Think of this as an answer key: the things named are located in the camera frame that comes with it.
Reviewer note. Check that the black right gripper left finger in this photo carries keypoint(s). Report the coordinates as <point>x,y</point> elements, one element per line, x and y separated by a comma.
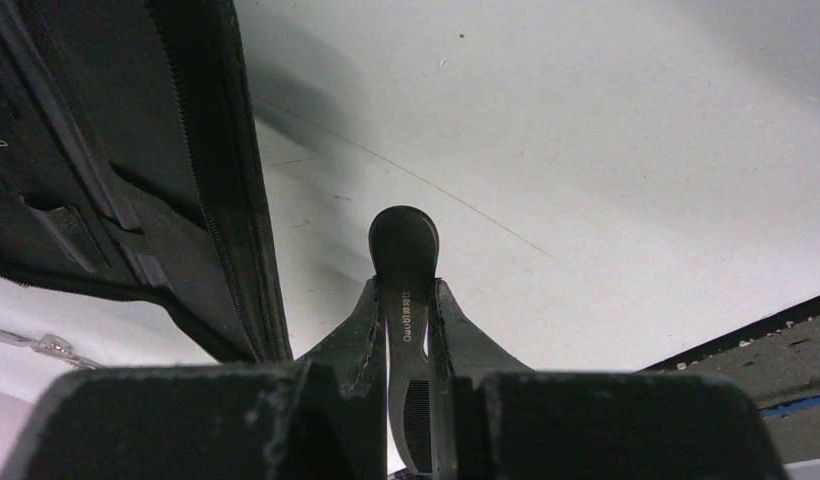
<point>322,416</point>

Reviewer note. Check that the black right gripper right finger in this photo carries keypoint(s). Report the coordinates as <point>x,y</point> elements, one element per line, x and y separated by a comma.
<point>492,417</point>

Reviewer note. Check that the black handled comb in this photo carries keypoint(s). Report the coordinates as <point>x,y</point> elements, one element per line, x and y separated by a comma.
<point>404,246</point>

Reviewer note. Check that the black zippered tool case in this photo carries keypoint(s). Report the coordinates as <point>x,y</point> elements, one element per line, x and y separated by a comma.
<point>130,168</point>

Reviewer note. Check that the aluminium frame rail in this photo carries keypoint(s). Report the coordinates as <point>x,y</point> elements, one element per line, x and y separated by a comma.
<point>51,346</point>

